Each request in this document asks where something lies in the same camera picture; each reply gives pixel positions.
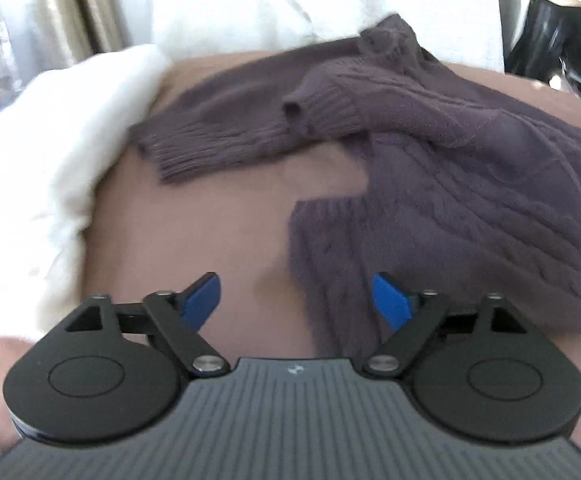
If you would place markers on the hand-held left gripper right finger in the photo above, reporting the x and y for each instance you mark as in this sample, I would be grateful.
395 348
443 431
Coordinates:
390 300

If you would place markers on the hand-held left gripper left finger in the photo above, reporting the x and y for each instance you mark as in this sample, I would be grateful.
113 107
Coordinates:
203 300

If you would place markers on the white fluffy blanket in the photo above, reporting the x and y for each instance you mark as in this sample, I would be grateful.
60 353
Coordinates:
45 150

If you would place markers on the black bag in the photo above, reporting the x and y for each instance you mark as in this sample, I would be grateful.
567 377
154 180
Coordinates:
550 40

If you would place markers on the white pillow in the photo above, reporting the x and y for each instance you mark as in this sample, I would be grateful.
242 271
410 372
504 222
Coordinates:
280 0

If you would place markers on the beige curtain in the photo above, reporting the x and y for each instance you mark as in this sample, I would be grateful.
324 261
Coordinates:
85 10

